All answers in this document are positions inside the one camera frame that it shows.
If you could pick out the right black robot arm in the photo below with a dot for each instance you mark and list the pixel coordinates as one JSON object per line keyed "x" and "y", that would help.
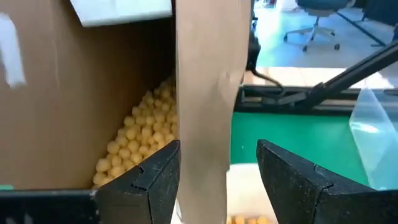
{"x": 253, "y": 53}

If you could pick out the black diagonal frame strut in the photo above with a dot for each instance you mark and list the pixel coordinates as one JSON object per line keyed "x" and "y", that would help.
{"x": 357, "y": 68}

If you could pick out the clear plastic bin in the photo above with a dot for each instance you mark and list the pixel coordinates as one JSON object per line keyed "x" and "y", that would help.
{"x": 376, "y": 140}

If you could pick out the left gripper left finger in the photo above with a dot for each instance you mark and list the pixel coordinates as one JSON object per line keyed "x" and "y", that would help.
{"x": 149, "y": 193}

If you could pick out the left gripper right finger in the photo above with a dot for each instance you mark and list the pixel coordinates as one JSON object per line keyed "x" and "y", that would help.
{"x": 298, "y": 193}

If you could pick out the office chair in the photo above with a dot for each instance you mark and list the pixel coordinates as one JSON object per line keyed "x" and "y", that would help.
{"x": 317, "y": 28}

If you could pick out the black desk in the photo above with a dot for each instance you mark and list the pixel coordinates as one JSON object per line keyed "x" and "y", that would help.
{"x": 379, "y": 12}

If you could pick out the brown cardboard box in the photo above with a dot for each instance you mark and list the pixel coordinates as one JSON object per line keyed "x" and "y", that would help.
{"x": 62, "y": 93}

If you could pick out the black frame base rail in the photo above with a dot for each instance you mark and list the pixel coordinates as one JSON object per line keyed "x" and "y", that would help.
{"x": 342, "y": 107}

